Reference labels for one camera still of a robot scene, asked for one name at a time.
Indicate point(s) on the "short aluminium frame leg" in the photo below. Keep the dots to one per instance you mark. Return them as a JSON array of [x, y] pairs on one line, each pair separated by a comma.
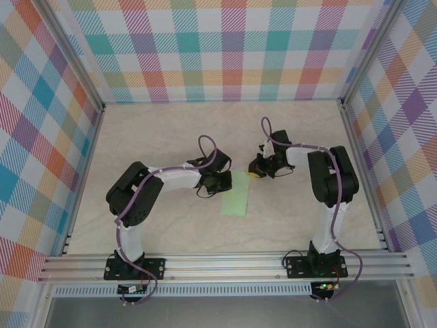
[[408, 304], [43, 304]]

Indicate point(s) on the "light green paper sheet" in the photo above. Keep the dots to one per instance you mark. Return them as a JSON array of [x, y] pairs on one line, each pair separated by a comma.
[[235, 201]]

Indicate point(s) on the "small black circuit board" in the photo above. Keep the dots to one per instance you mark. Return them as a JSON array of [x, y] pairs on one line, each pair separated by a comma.
[[131, 289]]

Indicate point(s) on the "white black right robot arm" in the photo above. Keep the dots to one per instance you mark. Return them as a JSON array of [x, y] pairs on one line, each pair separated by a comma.
[[297, 157]]

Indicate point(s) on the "circuit board with green light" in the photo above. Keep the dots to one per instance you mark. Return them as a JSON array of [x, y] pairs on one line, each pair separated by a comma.
[[326, 286]]

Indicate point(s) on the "aluminium side rail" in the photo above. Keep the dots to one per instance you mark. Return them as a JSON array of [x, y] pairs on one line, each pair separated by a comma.
[[365, 177], [83, 181]]

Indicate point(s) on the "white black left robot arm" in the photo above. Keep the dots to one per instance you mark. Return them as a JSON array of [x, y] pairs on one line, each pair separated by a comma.
[[181, 179]]

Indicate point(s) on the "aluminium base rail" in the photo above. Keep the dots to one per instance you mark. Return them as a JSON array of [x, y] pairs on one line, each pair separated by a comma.
[[222, 266]]

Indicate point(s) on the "aluminium frame post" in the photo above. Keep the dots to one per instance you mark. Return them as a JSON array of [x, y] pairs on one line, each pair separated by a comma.
[[78, 56], [371, 51]]

